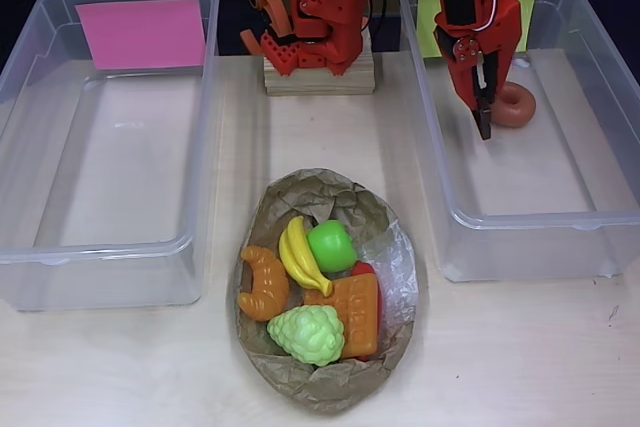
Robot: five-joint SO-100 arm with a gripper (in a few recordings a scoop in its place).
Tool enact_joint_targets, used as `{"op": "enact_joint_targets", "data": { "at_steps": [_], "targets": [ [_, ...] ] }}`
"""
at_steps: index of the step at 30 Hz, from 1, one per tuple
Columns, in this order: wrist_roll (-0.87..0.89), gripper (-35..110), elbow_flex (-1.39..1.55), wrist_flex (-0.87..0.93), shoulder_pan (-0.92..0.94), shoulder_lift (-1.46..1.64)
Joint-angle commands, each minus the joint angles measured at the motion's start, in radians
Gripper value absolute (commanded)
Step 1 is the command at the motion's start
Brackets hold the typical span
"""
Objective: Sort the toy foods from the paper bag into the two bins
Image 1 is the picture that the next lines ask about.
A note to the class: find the orange-red gripper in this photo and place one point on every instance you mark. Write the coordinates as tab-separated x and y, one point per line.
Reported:
465	63

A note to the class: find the brown toy donut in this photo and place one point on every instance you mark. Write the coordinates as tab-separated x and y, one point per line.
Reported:
520	107

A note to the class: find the green toy apple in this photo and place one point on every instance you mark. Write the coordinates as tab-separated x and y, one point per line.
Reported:
330	247

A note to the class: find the yellow toy banana bunch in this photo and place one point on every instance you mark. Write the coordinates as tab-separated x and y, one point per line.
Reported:
297	252

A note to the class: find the orange toy waffle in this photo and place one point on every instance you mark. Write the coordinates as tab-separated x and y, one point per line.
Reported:
360	317

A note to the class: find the orange toy croissant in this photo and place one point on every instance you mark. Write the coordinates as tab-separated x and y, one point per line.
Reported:
265	292

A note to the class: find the light green toy grapes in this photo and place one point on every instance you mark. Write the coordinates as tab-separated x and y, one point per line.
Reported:
305	337

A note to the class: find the orange-red robot arm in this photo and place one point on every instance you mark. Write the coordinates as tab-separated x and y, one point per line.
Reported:
325	12

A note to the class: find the yellow-green paper label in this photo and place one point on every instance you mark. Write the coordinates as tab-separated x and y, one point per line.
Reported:
427	12

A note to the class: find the clear plastic bin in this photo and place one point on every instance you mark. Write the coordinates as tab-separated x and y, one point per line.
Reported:
125	172
525	172

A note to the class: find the pink paper label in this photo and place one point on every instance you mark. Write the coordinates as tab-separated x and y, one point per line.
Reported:
145	34

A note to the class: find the wooden base block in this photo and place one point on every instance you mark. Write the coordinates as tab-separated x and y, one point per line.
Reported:
320	84

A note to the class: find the light orange printed part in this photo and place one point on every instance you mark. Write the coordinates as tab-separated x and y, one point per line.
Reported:
275	4

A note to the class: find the red toy chili pepper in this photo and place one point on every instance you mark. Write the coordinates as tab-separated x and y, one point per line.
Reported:
362	267

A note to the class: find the crumpled brown paper bag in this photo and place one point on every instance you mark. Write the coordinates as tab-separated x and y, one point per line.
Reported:
325	387

